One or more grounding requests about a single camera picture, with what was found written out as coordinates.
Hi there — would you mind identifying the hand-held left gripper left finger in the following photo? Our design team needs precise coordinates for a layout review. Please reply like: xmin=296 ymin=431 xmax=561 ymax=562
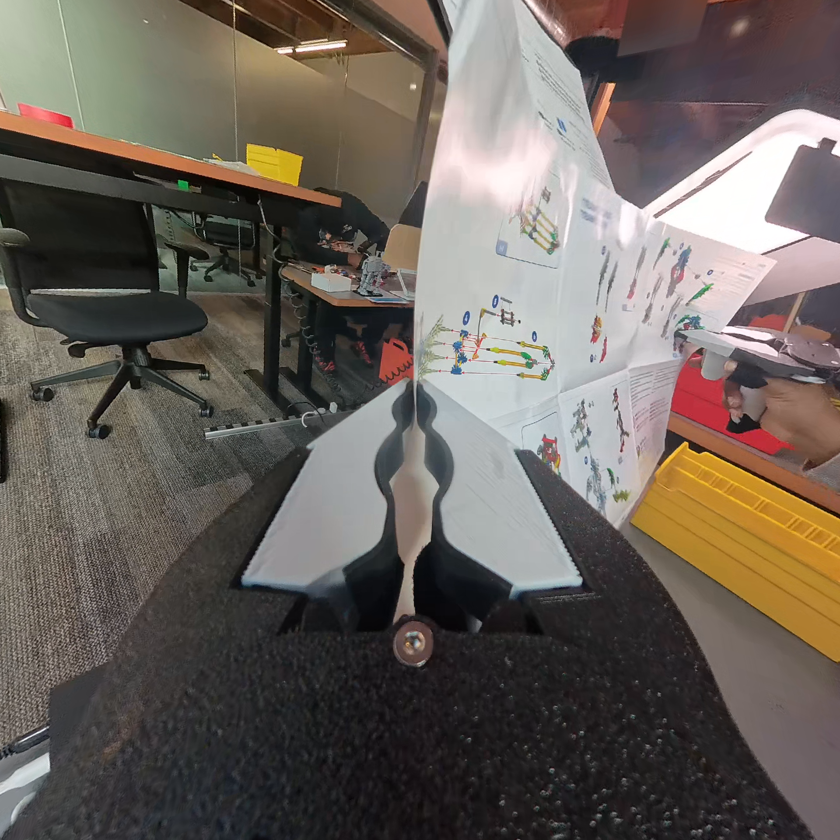
xmin=241 ymin=379 xmax=413 ymax=632

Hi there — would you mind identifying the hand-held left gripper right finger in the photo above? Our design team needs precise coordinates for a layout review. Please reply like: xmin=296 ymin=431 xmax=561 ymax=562
xmin=417 ymin=381 xmax=584 ymax=626

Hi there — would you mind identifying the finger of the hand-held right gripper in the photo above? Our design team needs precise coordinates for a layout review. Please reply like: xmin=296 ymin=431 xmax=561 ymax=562
xmin=675 ymin=330 xmax=788 ymax=362
xmin=722 ymin=326 xmax=798 ymax=346

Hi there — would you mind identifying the printed paper instruction sheet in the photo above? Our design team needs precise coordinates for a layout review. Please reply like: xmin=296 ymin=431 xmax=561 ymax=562
xmin=392 ymin=0 xmax=778 ymax=621

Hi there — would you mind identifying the small wooden work desk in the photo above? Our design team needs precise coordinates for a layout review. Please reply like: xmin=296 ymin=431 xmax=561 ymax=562
xmin=281 ymin=262 xmax=417 ymax=408

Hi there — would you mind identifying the long wooden office desk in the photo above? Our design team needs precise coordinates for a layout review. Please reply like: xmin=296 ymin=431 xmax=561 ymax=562
xmin=0 ymin=112 xmax=342 ymax=411

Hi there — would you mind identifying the person's right hand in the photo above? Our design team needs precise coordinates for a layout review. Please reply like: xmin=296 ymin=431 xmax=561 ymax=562
xmin=722 ymin=377 xmax=840 ymax=468

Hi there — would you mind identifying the red plastic bin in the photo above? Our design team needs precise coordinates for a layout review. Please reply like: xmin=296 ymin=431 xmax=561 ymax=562
xmin=669 ymin=354 xmax=791 ymax=455

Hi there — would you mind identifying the metal power strip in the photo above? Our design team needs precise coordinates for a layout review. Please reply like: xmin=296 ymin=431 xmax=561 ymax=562
xmin=203 ymin=406 xmax=339 ymax=441

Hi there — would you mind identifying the white studio light panel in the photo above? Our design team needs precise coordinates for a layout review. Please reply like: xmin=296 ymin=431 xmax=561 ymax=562
xmin=643 ymin=108 xmax=840 ymax=309

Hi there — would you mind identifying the black light barn door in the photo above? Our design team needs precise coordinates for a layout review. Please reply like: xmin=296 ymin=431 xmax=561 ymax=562
xmin=764 ymin=138 xmax=840 ymax=244

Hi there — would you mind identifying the orange plastic tool case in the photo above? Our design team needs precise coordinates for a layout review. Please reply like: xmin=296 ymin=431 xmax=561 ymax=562
xmin=378 ymin=338 xmax=416 ymax=388

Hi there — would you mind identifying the yellow plastic bin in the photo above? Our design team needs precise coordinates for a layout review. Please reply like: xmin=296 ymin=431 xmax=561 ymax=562
xmin=630 ymin=441 xmax=840 ymax=662

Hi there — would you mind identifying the grey toy robot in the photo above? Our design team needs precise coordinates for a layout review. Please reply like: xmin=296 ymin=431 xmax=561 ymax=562
xmin=357 ymin=256 xmax=392 ymax=298

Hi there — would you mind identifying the black office chair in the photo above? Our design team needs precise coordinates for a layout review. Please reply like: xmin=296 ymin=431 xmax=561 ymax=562
xmin=190 ymin=217 xmax=258 ymax=290
xmin=0 ymin=177 xmax=215 ymax=441

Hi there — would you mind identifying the tan chair back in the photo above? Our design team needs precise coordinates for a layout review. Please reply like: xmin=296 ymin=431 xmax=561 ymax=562
xmin=384 ymin=223 xmax=422 ymax=271

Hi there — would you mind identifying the black round lamp fixture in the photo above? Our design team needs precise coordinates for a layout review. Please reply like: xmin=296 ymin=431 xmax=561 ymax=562
xmin=564 ymin=36 xmax=619 ymax=68

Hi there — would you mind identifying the yellow box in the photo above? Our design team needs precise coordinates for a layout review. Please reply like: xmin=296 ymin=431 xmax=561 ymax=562
xmin=246 ymin=143 xmax=304 ymax=186

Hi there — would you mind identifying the red flat container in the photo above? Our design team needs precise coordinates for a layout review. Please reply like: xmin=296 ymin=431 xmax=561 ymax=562
xmin=17 ymin=103 xmax=75 ymax=130

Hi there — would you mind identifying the coiled cable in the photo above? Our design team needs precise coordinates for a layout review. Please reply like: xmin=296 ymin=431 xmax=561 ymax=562
xmin=287 ymin=262 xmax=312 ymax=352

